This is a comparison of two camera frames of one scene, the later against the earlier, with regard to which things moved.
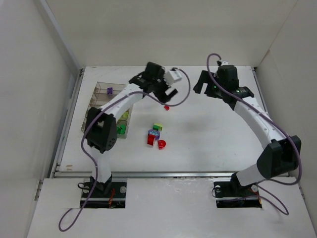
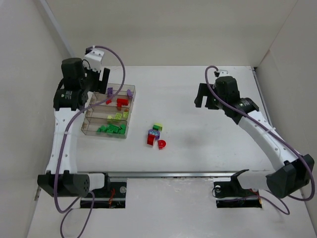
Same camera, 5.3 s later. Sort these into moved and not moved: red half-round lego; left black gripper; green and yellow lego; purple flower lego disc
Moved: left black gripper
Not moved: red half-round lego; purple flower lego disc; green and yellow lego
